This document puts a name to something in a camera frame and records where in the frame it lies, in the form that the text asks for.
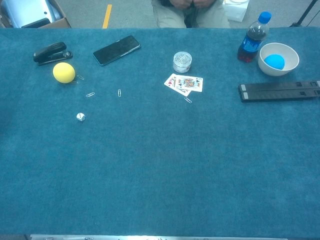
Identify hearts playing card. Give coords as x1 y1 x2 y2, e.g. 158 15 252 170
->
163 73 192 97

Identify blue felt table cloth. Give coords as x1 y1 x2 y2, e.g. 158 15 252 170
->
0 27 320 238

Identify king of clubs card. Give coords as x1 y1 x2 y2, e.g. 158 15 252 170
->
175 74 204 93

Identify clear round plastic jar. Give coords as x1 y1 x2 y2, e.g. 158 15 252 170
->
172 51 193 74

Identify black smartphone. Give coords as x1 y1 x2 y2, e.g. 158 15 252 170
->
92 34 142 67

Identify seated person beige trousers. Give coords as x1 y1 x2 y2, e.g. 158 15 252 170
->
151 0 231 29

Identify yellow foam ball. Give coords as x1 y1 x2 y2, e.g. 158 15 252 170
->
52 62 76 84

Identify cola bottle blue cap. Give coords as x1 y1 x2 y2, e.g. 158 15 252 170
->
236 11 273 62

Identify blue foam ball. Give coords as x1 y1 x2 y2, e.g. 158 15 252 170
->
263 54 285 71

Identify black stapler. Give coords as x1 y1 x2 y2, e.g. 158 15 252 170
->
32 41 74 66

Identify white paper bag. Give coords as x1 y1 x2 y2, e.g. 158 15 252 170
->
223 0 251 23

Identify cardboard box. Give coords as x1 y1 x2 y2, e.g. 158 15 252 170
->
0 0 72 29

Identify white bowl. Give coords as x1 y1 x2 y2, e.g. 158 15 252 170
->
257 42 300 77

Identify silver device in box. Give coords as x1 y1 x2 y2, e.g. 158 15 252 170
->
1 0 63 29

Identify black tripod leg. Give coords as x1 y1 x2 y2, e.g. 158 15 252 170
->
289 0 320 28

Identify aluminium rail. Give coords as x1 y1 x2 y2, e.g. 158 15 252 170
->
29 234 289 240

